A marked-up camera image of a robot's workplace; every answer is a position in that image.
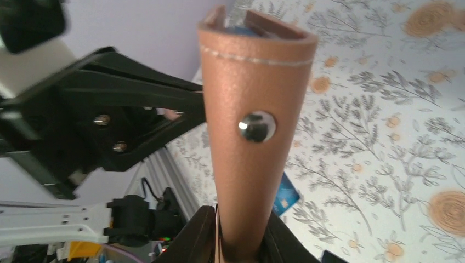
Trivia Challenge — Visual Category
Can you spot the blue VIP card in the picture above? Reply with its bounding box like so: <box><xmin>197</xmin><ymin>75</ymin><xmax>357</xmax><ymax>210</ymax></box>
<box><xmin>273</xmin><ymin>172</ymin><xmax>300</xmax><ymax>216</ymax></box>

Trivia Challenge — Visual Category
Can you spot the aluminium rail frame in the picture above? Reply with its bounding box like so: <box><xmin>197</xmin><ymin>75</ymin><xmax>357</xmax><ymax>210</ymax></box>
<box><xmin>125</xmin><ymin>148</ymin><xmax>200</xmax><ymax>220</ymax></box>

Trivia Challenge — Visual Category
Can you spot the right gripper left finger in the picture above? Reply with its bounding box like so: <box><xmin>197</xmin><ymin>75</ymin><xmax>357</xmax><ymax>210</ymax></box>
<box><xmin>153</xmin><ymin>205</ymin><xmax>216</xmax><ymax>263</ymax></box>

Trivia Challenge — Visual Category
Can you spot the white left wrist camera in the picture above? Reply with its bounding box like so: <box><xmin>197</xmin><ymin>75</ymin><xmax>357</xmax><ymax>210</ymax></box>
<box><xmin>1</xmin><ymin>38</ymin><xmax>77</xmax><ymax>99</ymax></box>

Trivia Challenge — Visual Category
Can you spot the brown leather card holder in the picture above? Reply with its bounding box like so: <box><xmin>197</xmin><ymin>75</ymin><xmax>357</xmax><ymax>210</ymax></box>
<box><xmin>198</xmin><ymin>6</ymin><xmax>317</xmax><ymax>262</ymax></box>

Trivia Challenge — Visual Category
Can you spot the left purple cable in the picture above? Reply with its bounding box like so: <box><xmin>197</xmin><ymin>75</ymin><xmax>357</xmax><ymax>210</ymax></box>
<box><xmin>98</xmin><ymin>243</ymin><xmax>150</xmax><ymax>263</ymax></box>

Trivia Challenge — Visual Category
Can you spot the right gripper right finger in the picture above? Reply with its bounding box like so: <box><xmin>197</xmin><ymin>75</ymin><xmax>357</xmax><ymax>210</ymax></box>
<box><xmin>259</xmin><ymin>211</ymin><xmax>320</xmax><ymax>263</ymax></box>

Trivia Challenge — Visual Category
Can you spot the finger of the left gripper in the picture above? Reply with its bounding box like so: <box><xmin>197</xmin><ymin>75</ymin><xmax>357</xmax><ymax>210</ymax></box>
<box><xmin>58</xmin><ymin>47</ymin><xmax>203</xmax><ymax>109</ymax></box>
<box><xmin>98</xmin><ymin>108</ymin><xmax>206</xmax><ymax>172</ymax></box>

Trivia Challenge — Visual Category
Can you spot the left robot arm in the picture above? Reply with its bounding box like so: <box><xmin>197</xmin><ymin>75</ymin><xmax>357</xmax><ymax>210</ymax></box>
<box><xmin>1</xmin><ymin>48</ymin><xmax>205</xmax><ymax>247</ymax></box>

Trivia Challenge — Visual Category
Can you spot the floral table mat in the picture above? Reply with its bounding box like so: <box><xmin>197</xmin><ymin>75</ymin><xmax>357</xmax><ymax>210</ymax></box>
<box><xmin>169</xmin><ymin>1</ymin><xmax>464</xmax><ymax>262</ymax></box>

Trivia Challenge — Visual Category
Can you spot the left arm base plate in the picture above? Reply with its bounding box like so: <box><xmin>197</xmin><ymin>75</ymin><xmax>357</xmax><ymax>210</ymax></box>
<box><xmin>103</xmin><ymin>177</ymin><xmax>186</xmax><ymax>247</ymax></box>

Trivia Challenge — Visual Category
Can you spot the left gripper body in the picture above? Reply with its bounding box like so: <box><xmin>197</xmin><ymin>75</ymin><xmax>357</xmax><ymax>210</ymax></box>
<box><xmin>1</xmin><ymin>59</ymin><xmax>140</xmax><ymax>199</ymax></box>

